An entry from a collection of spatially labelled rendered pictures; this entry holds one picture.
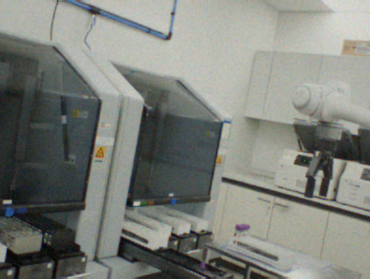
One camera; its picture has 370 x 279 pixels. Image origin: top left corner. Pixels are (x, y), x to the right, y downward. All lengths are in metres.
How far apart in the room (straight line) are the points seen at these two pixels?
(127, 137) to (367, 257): 2.57
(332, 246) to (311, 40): 2.13
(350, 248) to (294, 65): 1.80
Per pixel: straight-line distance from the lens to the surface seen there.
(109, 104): 1.82
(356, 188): 3.97
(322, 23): 4.97
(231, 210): 4.47
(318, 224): 4.09
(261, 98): 4.68
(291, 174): 4.17
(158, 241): 1.97
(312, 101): 1.49
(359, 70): 4.35
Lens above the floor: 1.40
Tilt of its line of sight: 3 degrees down
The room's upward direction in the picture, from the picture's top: 10 degrees clockwise
